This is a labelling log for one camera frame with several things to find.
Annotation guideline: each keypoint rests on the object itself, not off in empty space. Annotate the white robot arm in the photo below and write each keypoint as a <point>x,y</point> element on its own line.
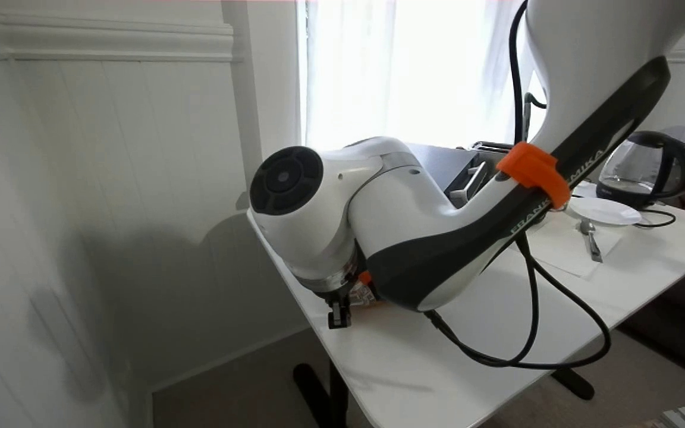
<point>371,207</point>

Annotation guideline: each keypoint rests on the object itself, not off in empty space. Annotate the black glass electric kettle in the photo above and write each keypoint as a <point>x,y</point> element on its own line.
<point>644,170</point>

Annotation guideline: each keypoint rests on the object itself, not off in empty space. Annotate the black toaster oven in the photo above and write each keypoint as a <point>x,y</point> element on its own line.
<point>456,170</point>

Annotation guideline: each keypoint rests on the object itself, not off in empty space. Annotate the orange snack packet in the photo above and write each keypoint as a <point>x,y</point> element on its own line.
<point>362,287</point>

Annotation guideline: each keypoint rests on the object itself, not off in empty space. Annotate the white plate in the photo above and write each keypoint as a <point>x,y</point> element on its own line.
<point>605,211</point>

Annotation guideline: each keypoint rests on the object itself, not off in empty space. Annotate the silver toaster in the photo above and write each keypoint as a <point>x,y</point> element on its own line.
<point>487,145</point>

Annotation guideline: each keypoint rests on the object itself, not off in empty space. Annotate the white paper napkin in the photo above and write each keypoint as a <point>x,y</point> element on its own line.
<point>557,241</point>

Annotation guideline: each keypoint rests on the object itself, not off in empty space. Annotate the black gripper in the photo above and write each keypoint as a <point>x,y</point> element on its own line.
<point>338,304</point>

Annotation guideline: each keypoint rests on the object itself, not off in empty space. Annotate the metal spoon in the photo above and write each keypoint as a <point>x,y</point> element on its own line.
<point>586,229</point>

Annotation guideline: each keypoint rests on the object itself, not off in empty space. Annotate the white curtain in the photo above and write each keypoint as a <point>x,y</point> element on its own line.
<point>414,70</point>

